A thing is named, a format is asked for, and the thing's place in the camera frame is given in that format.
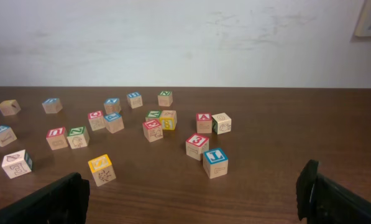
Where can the blue D block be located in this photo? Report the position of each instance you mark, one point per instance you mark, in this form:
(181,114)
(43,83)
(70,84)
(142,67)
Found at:
(52,105)

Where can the blue I block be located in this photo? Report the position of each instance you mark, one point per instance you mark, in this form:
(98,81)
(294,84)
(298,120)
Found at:
(215,163)

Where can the red 3 block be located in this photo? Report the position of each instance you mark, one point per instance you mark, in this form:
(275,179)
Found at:
(196,145)

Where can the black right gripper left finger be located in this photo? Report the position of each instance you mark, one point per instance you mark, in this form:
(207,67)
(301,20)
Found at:
(63,201)

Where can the blue H block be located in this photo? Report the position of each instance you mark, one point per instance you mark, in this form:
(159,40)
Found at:
(134,100)

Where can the yellow edged 8 block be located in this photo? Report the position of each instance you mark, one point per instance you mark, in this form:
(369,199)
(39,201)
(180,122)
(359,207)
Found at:
(168,119)

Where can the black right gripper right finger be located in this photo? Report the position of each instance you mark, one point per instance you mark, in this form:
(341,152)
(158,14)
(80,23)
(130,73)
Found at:
(322,200)

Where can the plain wooden block right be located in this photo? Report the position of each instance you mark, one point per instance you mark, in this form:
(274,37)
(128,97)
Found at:
(221,123)

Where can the red E block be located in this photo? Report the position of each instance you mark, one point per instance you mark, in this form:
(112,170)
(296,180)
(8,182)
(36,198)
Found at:
(152,130)

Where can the plain wooden block centre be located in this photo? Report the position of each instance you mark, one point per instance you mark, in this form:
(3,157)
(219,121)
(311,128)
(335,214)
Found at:
(17,164)

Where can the green N block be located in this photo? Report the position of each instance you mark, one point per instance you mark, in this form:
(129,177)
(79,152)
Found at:
(165,98)

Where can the blue X block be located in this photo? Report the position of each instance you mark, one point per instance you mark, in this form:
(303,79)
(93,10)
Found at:
(112,105)

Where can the red A block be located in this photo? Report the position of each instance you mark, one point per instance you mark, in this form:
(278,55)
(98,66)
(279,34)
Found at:
(204,123)

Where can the blue 5 block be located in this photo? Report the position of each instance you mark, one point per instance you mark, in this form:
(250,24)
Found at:
(6,135)

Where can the green V block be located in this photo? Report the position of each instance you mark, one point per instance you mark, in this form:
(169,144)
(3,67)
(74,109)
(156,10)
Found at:
(153,114)

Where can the red U block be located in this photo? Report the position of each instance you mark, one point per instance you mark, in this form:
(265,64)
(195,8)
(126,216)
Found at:
(56,138)

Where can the blue P block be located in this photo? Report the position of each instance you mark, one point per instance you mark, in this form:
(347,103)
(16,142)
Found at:
(113,122)

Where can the yellow block top left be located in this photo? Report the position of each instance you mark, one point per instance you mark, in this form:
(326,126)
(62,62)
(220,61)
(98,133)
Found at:
(9,107)

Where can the red Q block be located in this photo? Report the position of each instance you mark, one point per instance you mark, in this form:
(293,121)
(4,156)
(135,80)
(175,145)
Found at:
(96,120)

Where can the green Z block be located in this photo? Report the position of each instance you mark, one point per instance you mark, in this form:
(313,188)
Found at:
(78,137)

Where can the plain wooden block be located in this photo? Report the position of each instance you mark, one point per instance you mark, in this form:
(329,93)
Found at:
(17,164)
(221,123)

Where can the yellow S block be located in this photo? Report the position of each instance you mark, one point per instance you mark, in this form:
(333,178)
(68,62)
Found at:
(102,170)

